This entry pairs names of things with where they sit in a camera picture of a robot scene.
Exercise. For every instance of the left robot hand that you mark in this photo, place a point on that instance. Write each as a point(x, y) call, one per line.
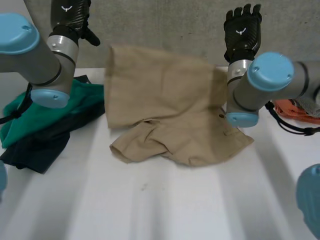
point(67, 15)

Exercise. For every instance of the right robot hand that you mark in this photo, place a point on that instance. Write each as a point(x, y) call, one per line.
point(241, 30)

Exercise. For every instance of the beige shorts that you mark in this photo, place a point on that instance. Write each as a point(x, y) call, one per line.
point(165, 105)

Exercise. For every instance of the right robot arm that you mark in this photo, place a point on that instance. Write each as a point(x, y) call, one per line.
point(267, 82)

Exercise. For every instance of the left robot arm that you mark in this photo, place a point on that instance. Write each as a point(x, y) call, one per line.
point(37, 62)

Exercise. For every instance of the teal towel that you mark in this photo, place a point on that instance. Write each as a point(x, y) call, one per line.
point(82, 100)

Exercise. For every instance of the coral towel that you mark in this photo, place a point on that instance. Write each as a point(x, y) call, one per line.
point(287, 110)

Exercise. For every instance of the grey towel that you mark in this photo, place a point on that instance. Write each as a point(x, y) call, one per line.
point(308, 106)

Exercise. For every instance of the dark blue cloth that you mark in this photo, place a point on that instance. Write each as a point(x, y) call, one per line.
point(37, 150)

